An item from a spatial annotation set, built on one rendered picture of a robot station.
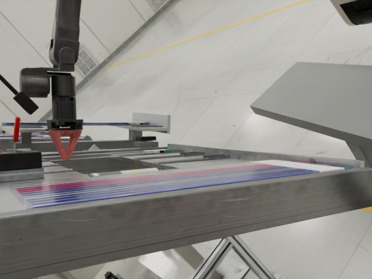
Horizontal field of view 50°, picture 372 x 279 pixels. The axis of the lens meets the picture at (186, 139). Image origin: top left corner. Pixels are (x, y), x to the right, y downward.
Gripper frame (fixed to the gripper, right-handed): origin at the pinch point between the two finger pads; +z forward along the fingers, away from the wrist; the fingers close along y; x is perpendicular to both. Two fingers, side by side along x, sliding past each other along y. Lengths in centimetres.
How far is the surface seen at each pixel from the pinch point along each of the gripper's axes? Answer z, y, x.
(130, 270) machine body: 30.6, 3.6, 15.2
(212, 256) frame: 38, -10, 51
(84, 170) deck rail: 4.7, -7.9, 7.2
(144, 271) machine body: 29.4, 9.3, 16.5
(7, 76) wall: -98, -749, 84
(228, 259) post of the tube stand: 54, -39, 80
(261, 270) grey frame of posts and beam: 47, -10, 73
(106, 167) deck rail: 4.4, -7.9, 13.2
